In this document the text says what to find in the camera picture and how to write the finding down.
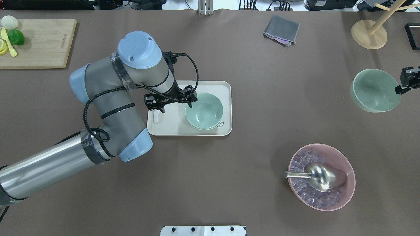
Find white ceramic spoon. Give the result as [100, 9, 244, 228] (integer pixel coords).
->
[153, 110, 161, 123]

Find wooden cutting board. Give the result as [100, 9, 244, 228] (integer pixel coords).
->
[0, 19, 77, 69]

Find beige serving tray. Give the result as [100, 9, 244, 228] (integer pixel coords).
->
[146, 81, 233, 136]

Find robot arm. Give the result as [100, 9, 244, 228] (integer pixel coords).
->
[1, 31, 199, 208]

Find white garlic bulb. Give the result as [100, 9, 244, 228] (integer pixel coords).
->
[1, 15, 19, 30]

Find aluminium frame post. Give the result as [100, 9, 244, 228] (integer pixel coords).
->
[197, 0, 213, 15]

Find yellow plastic knife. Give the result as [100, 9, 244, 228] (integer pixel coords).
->
[1, 27, 17, 57]

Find wooden mug tree stand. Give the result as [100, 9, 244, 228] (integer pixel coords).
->
[351, 0, 420, 49]

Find lemon slice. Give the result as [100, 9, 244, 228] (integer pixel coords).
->
[0, 39, 9, 55]

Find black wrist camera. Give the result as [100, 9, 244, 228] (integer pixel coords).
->
[162, 52, 177, 74]

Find green lime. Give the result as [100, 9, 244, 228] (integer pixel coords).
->
[7, 29, 25, 45]

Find white camera pole stand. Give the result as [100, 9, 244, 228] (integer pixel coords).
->
[160, 225, 247, 236]

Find metal ice scoop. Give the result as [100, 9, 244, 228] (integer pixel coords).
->
[283, 163, 347, 193]

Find grey folded cloth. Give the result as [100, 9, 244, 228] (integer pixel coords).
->
[263, 15, 300, 46]

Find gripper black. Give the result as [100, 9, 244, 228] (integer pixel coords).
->
[395, 66, 420, 95]
[144, 85, 198, 114]

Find green bowl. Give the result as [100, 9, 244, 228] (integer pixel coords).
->
[350, 69, 401, 113]
[187, 120, 224, 130]
[185, 93, 224, 126]

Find pink bowl with ice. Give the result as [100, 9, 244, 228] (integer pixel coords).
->
[287, 143, 356, 212]

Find green bowl on tray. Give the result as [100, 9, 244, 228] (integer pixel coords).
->
[187, 120, 224, 130]

